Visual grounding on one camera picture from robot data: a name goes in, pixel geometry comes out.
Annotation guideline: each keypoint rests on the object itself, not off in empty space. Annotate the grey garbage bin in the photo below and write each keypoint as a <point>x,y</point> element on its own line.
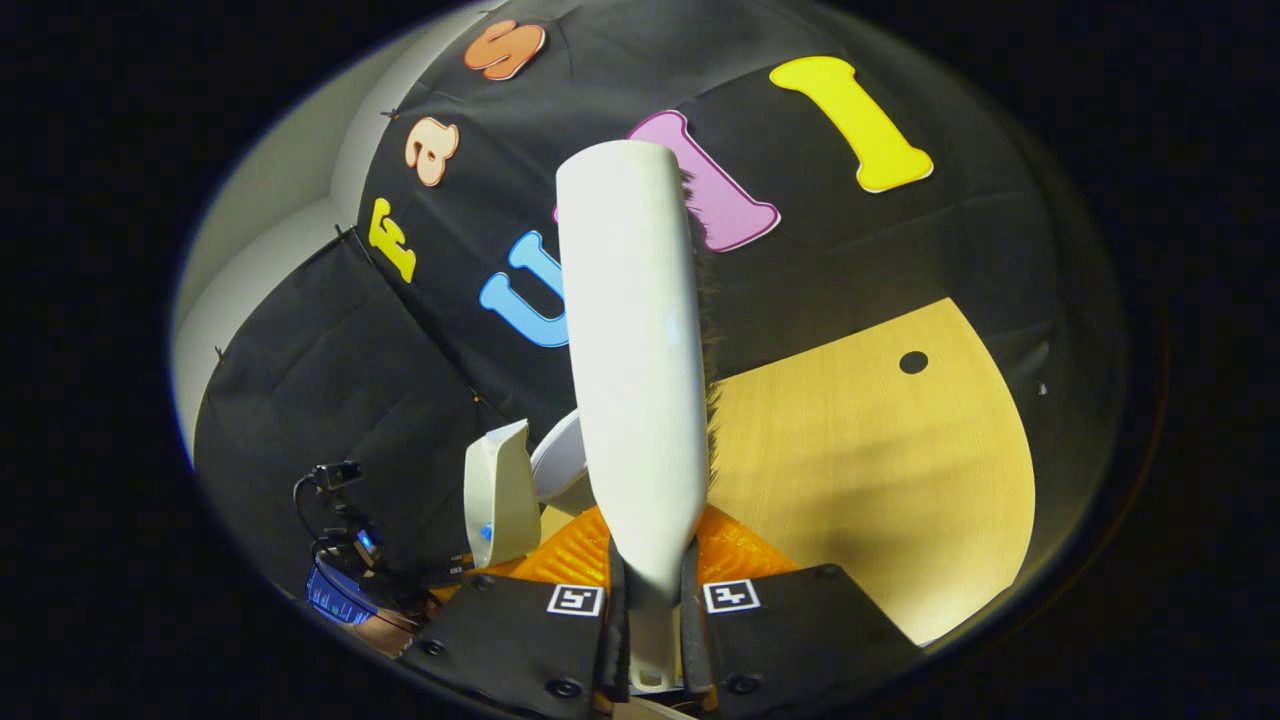
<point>558,465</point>

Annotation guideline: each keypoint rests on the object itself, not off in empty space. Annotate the small grey broom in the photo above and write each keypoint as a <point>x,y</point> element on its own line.
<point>630,350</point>

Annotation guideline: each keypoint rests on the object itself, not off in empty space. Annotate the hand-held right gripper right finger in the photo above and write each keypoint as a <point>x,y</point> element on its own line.
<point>800,630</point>

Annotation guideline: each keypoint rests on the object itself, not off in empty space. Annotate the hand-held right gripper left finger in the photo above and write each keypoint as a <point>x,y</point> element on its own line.
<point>500,630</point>

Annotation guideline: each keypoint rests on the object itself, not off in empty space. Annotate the wooden desktop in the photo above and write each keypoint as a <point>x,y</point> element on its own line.
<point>870,470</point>

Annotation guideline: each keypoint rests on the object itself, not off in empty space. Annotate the grey dustpan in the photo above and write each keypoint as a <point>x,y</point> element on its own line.
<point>500,490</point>

